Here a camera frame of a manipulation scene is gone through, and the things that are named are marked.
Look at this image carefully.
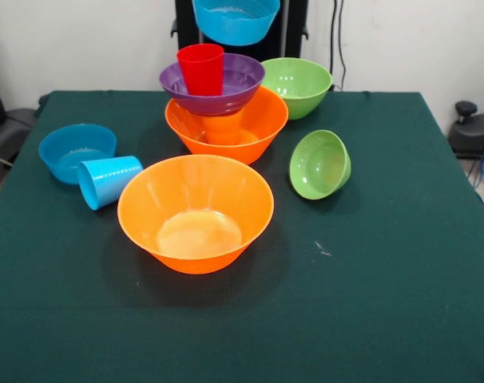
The large green bowl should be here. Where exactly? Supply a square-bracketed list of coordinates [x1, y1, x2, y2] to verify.
[260, 57, 333, 121]

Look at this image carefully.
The black pedestal foot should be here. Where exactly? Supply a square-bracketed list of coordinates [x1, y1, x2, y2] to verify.
[449, 101, 484, 160]
[0, 107, 38, 168]

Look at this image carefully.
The blue bowl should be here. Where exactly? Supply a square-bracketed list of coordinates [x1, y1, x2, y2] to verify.
[191, 0, 282, 46]
[38, 123, 118, 186]

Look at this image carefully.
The large orange bowl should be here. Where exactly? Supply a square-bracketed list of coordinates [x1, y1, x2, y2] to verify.
[165, 85, 290, 166]
[117, 154, 275, 275]

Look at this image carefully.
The orange cup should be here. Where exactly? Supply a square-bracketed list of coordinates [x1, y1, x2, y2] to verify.
[201, 109, 245, 146]

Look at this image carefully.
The purple bowl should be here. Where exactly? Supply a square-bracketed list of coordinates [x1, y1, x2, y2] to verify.
[159, 53, 266, 117]

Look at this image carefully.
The red cup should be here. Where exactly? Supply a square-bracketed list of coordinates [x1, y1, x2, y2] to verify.
[176, 43, 225, 97]

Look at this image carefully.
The small green bowl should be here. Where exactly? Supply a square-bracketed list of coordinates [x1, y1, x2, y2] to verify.
[288, 129, 352, 200]

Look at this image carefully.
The blue cup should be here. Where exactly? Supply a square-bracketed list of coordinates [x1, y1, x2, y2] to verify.
[76, 155, 144, 211]

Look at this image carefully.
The dark green table cloth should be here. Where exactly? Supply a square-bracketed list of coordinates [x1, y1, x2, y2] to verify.
[0, 89, 484, 383]

